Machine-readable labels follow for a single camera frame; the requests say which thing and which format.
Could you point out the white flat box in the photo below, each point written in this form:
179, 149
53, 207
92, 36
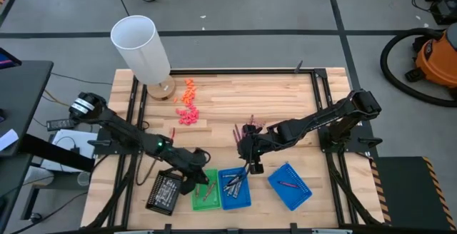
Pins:
64, 136

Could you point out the orange shop vacuum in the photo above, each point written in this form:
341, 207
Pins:
437, 59
383, 62

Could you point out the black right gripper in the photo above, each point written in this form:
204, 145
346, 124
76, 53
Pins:
255, 145

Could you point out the black slotted plastic basket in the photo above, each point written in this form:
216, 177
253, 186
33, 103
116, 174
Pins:
151, 205

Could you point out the white lamp with wooden base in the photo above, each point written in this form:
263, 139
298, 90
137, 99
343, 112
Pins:
143, 48

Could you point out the black desk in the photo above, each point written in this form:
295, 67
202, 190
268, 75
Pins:
25, 95

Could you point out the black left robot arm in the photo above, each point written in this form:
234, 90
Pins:
121, 132

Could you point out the laptop screen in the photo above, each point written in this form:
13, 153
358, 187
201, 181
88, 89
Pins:
7, 61

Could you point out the black clamp lever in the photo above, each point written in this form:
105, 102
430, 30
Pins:
298, 67

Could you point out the black platform with hazard stripes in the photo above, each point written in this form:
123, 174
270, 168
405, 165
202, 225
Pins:
410, 191

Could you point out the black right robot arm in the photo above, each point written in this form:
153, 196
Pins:
321, 120

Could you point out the black desk beam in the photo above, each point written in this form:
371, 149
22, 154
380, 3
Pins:
53, 152

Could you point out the pink foam earplug pile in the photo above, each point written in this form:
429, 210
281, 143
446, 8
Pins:
188, 116

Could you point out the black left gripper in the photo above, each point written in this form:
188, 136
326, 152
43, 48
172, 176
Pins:
193, 162

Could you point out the clear plastic cup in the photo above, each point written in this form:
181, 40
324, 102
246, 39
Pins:
83, 178

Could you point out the blue slotted plastic basket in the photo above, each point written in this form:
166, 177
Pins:
292, 196
246, 202

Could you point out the black aluminium table frame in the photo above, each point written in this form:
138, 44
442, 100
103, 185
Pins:
228, 71

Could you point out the orange foam earplug pile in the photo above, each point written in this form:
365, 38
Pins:
187, 91

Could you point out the green slotted plastic basket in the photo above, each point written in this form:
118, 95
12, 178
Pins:
207, 205

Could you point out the black power adapter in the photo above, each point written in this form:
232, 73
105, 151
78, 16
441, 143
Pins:
59, 125

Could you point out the white paper sheet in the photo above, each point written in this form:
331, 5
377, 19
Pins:
8, 139

